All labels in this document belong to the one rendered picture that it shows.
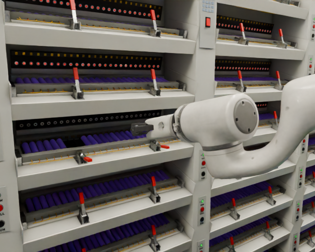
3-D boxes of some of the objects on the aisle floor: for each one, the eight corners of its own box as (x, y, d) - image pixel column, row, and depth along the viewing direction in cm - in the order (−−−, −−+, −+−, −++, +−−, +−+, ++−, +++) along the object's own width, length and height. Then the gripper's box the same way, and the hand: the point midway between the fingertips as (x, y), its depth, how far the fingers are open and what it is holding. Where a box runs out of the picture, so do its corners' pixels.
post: (40, 458, 91) (-15, -192, 62) (7, 481, 86) (-71, -216, 57) (28, 399, 108) (-20, -136, 78) (-1, 416, 102) (-64, -151, 73)
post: (295, 283, 168) (324, -44, 139) (286, 290, 163) (314, -48, 134) (265, 265, 184) (286, -31, 155) (256, 270, 179) (275, -35, 150)
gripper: (216, 104, 68) (172, 112, 82) (153, 108, 58) (116, 116, 73) (220, 136, 67) (175, 138, 82) (157, 145, 58) (120, 146, 72)
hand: (149, 128), depth 76 cm, fingers open, 8 cm apart
